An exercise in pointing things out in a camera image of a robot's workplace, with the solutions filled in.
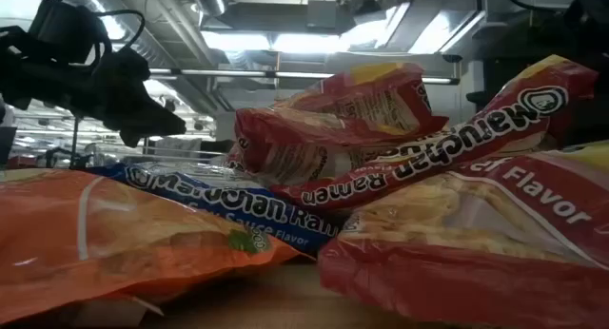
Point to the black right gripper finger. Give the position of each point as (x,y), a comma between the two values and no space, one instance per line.
(478,97)

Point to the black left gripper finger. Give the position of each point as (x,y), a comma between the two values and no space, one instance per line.
(131,138)
(157,120)

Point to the orange chicken noodle pack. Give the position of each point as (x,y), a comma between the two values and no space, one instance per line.
(119,234)

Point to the blue soy sauce noodle pack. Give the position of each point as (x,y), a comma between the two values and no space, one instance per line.
(238,207)

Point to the clear plastic bin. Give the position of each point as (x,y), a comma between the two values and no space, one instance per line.
(190,148)

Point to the long pendant light bar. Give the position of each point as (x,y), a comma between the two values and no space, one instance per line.
(223,73)

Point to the black monitor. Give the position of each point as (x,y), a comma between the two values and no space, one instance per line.
(5,146)

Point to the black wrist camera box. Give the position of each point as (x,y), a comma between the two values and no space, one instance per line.
(62,27)

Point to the black station frame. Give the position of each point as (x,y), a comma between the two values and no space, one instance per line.
(74,143)

